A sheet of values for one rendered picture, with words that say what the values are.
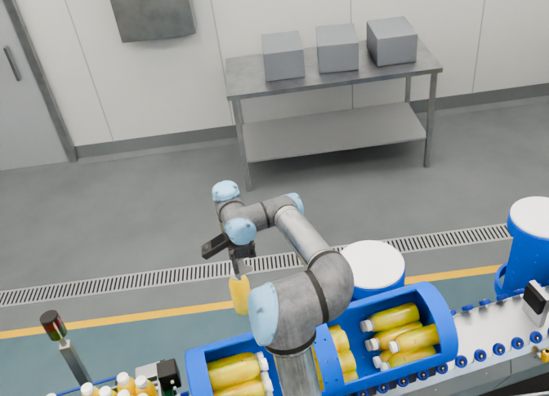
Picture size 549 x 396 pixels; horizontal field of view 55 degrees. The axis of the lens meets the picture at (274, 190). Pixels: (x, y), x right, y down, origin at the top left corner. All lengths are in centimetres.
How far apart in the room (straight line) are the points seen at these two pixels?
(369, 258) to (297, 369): 117
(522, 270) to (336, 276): 162
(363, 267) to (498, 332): 56
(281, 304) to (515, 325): 135
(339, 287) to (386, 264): 116
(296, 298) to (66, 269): 327
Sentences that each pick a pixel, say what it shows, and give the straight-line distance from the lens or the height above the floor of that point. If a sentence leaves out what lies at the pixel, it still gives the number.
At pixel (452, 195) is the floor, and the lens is 431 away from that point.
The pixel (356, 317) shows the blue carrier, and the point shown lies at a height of 106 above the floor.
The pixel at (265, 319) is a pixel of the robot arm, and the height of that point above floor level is 182.
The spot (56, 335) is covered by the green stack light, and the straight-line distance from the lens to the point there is 208.
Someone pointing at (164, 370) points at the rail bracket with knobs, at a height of 100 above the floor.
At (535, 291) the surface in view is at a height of 108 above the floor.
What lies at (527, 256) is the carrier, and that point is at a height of 90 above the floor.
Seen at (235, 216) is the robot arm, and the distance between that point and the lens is 140.
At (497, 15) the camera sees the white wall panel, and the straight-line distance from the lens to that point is 520.
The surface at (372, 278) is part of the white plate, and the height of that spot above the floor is 104.
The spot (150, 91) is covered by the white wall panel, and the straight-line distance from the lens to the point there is 495.
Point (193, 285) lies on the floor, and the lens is 371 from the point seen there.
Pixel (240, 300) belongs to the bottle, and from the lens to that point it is 177.
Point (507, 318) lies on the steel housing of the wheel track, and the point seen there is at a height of 93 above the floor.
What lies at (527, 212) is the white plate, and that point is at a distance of 258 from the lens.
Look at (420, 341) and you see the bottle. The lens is 190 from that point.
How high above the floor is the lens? 263
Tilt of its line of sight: 37 degrees down
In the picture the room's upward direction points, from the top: 8 degrees counter-clockwise
